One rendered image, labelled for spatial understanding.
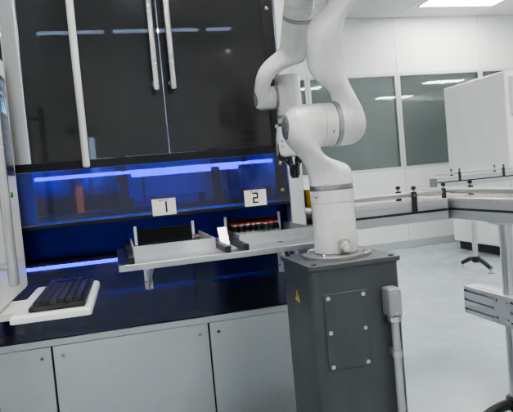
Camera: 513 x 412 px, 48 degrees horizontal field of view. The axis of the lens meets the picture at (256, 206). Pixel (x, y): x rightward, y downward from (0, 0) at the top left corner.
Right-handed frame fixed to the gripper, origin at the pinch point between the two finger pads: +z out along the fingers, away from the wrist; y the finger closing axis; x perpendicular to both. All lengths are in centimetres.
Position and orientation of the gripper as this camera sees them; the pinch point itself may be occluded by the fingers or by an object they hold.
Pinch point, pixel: (294, 172)
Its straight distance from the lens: 188.8
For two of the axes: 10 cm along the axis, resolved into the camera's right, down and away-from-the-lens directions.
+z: 0.9, 9.9, 0.5
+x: 2.5, 0.3, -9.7
